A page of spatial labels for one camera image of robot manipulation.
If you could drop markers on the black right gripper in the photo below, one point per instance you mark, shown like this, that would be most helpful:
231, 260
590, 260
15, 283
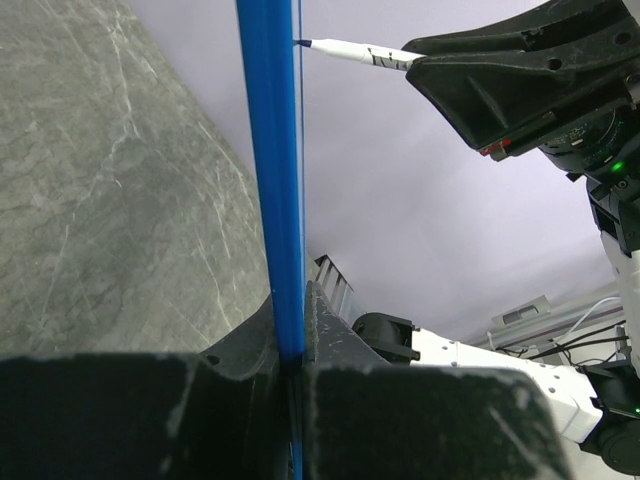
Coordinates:
554, 78

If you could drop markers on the white blue whiteboard marker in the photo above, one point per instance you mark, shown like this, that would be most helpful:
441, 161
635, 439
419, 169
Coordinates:
355, 50

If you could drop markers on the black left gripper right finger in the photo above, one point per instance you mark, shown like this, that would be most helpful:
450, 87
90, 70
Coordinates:
367, 419

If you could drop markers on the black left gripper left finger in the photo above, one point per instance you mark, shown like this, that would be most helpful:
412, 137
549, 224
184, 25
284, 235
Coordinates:
217, 414

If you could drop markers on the blue framed whiteboard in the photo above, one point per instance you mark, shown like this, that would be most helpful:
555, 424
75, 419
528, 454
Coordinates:
268, 47

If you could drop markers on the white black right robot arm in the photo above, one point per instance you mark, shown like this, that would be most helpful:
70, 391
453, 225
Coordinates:
584, 353

